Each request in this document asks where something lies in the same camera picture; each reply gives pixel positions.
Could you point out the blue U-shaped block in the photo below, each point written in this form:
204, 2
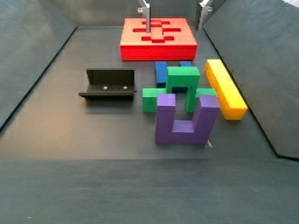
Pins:
160, 75

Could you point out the black angle bracket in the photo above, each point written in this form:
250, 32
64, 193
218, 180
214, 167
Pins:
110, 83

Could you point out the green stepped arch block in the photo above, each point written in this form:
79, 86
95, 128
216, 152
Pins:
179, 77

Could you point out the purple U-shaped block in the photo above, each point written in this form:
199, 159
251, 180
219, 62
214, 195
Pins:
184, 131

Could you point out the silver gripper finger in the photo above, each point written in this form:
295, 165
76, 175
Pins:
144, 10
204, 9

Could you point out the red slotted board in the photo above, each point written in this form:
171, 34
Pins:
168, 42

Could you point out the yellow long bar block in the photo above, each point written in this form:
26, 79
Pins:
232, 105

